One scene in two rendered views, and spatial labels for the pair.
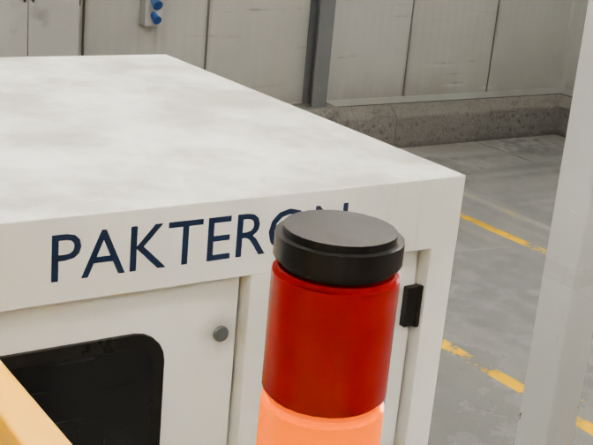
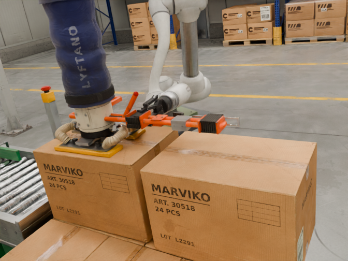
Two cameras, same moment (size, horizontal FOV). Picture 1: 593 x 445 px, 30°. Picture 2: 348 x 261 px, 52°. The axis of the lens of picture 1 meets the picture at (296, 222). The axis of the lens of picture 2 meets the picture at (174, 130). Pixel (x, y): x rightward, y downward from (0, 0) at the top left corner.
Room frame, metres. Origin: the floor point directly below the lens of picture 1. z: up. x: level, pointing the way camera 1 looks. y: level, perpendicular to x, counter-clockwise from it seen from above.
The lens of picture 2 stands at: (-2.33, -1.01, 1.61)
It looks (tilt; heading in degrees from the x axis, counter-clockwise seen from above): 22 degrees down; 338
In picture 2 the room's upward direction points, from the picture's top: 8 degrees counter-clockwise
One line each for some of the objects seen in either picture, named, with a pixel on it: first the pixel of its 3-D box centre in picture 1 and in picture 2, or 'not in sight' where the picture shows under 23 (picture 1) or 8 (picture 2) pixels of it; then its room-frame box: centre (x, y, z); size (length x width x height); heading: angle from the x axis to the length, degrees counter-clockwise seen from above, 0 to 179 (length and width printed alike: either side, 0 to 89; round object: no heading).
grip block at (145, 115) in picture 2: not in sight; (138, 118); (-0.90, -1.43, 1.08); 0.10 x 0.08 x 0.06; 126
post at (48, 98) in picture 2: not in sight; (63, 153); (0.37, -1.16, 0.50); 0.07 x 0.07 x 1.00; 35
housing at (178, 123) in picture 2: not in sight; (182, 122); (-1.08, -1.56, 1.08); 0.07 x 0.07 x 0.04; 36
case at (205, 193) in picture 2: not in sight; (232, 198); (-1.23, -1.67, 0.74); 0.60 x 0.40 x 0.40; 36
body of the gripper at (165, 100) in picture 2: not in sight; (160, 106); (-0.82, -1.57, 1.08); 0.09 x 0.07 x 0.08; 125
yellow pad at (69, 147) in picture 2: not in sight; (86, 144); (-0.76, -1.21, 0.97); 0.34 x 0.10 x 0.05; 36
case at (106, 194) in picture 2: not in sight; (113, 174); (-0.69, -1.31, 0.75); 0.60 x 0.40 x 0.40; 36
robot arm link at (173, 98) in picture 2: not in sight; (168, 101); (-0.78, -1.63, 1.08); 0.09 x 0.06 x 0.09; 35
